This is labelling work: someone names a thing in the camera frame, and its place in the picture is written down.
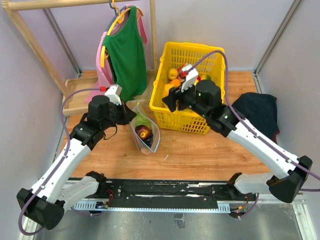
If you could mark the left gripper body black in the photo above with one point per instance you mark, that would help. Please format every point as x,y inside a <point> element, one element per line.
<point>118,114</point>

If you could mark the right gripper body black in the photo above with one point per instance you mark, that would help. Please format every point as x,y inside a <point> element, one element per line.
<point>187,99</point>

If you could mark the green cabbage toy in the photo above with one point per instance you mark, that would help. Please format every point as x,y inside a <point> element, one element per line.
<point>140,119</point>

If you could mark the clear zip top bag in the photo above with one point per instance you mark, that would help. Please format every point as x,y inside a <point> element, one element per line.
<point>139,143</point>

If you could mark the red apple toy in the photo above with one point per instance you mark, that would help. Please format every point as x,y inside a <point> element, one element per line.
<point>142,131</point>

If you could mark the dark blue grape bunch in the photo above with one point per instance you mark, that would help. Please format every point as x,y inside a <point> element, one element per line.
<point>149,141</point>

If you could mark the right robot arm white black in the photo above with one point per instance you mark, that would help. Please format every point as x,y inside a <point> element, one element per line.
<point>288,172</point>

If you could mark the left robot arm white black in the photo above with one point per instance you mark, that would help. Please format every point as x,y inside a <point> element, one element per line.
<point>46,201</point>

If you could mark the green tank top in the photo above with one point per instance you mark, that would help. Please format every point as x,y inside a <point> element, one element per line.
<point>127,57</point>

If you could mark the yellow lemon toy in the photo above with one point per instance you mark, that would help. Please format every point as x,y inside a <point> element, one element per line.
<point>166,90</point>

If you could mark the orange mango toy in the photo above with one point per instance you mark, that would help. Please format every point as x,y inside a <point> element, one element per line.
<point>175,82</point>

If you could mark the yellow peach toy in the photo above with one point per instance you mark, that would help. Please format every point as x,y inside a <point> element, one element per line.
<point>172,74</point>

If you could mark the green red mango toy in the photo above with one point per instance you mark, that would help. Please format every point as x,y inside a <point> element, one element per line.
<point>205,77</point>

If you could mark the watermelon slice toy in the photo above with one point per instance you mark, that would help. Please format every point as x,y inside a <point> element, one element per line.
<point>183,67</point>

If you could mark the pink shirt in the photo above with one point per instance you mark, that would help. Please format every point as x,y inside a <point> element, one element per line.
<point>104,75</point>

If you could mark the yellow plastic basket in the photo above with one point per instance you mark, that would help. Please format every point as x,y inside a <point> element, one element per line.
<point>175,55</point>

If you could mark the wooden clothes rack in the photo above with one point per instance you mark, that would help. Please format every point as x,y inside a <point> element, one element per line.
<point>27,90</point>

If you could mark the yellow clothes hanger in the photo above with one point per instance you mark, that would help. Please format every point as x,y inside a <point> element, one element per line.
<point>114,26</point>

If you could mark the dark navy cloth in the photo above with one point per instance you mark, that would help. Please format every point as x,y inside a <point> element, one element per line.
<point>261,110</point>

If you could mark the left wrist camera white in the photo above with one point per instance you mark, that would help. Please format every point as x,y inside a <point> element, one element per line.
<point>113,93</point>

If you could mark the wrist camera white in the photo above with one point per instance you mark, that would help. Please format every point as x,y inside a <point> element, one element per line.
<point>189,77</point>
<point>113,93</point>

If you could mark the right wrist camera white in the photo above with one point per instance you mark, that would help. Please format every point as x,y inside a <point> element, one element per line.
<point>189,77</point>

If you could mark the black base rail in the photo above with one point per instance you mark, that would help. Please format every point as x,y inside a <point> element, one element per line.
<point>181,196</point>

